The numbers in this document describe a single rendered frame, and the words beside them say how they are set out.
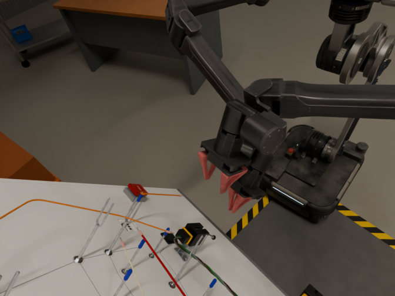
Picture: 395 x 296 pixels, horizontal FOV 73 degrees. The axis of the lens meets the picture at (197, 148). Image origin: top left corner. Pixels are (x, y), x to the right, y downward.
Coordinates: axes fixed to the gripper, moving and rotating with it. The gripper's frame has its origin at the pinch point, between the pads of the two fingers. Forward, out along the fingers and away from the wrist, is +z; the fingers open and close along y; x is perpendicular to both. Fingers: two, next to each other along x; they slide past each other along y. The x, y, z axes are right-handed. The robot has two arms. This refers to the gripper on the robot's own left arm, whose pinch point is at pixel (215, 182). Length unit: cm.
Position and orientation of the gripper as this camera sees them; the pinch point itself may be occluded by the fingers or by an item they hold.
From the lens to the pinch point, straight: 63.1
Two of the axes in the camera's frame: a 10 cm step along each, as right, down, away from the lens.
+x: 7.5, -1.8, 6.4
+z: -2.2, 8.4, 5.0
